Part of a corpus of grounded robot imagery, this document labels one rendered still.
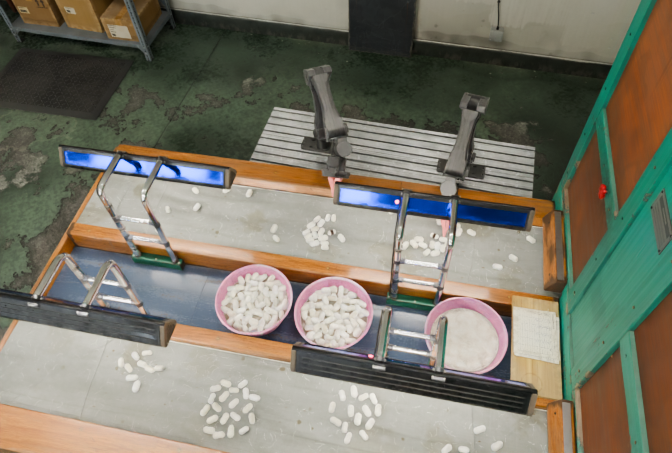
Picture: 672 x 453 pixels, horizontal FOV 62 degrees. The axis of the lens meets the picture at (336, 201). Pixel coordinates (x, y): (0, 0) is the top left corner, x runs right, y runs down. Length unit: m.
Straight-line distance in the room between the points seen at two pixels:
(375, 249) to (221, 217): 0.61
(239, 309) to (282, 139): 0.88
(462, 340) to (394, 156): 0.89
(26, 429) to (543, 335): 1.62
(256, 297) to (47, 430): 0.74
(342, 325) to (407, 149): 0.90
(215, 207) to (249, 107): 1.55
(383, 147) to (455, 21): 1.59
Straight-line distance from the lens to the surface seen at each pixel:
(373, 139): 2.50
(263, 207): 2.20
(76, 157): 2.12
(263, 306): 1.98
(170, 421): 1.90
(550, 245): 2.06
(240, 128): 3.58
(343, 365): 1.49
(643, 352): 1.42
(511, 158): 2.51
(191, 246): 2.13
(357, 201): 1.78
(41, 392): 2.09
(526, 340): 1.93
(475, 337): 1.95
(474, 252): 2.10
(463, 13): 3.83
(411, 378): 1.48
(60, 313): 1.75
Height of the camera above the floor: 2.48
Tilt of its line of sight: 53 degrees down
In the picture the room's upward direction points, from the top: 3 degrees counter-clockwise
